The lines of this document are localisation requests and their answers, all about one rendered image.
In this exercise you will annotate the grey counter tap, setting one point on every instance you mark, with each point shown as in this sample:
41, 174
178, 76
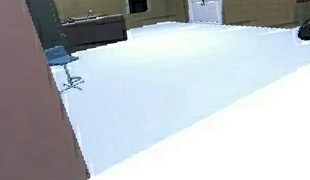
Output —
90, 13

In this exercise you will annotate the blue swivel chair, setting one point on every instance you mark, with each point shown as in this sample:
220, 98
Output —
58, 55

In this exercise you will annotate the dark green tall cupboard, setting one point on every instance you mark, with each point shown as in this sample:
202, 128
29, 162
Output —
44, 19

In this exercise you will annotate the black wall oven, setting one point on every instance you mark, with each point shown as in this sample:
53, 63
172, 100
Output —
138, 5

